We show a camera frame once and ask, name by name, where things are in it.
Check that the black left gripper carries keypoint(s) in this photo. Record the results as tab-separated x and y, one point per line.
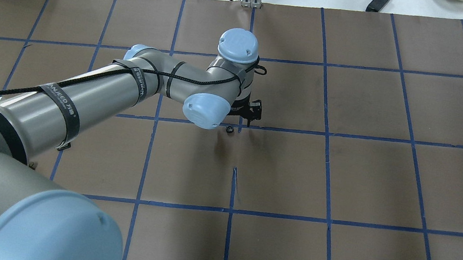
244	108

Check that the small black bearing gear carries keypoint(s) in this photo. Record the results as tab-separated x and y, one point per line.
229	129

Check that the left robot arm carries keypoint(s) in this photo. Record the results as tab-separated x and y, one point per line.
40	220

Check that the black power adapter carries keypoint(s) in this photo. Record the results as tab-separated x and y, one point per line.
376	5

